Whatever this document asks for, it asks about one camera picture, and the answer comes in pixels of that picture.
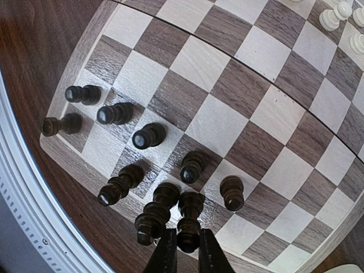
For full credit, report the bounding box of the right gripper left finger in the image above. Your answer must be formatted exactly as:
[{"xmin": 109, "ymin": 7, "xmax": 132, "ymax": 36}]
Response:
[{"xmin": 143, "ymin": 229, "xmax": 177, "ymax": 273}]

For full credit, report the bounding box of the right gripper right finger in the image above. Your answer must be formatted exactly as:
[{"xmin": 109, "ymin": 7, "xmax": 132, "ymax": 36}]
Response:
[{"xmin": 198, "ymin": 229, "xmax": 235, "ymax": 273}]

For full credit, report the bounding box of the tall dark chess piece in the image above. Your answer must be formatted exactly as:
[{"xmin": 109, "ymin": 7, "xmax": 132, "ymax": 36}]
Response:
[{"xmin": 134, "ymin": 182, "xmax": 180, "ymax": 246}]

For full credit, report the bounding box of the black chess piece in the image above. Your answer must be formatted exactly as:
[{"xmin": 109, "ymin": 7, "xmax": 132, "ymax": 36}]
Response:
[
  {"xmin": 180, "ymin": 151, "xmax": 205, "ymax": 184},
  {"xmin": 132, "ymin": 122, "xmax": 167, "ymax": 150},
  {"xmin": 97, "ymin": 102, "xmax": 133, "ymax": 125},
  {"xmin": 97, "ymin": 164, "xmax": 144, "ymax": 206},
  {"xmin": 220, "ymin": 175, "xmax": 245, "ymax": 212}
]

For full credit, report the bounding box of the wooden chess board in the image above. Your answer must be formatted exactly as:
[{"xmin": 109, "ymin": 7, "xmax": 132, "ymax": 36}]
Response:
[{"xmin": 40, "ymin": 1, "xmax": 363, "ymax": 272}]

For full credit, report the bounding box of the black pawn on board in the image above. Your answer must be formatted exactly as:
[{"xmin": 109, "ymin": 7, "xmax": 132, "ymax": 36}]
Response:
[{"xmin": 64, "ymin": 85, "xmax": 101, "ymax": 106}]

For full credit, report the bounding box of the white chess piece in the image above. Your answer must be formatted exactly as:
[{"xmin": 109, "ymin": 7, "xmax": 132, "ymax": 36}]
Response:
[
  {"xmin": 349, "ymin": 33, "xmax": 364, "ymax": 55},
  {"xmin": 319, "ymin": 1, "xmax": 353, "ymax": 32}
]

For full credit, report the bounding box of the cream cat-ear bowl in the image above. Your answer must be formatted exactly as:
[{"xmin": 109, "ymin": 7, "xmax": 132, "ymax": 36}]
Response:
[{"xmin": 324, "ymin": 264, "xmax": 363, "ymax": 273}]

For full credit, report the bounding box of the black rook piece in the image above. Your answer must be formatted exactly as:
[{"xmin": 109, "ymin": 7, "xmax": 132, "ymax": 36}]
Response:
[{"xmin": 40, "ymin": 113, "xmax": 82, "ymax": 137}]

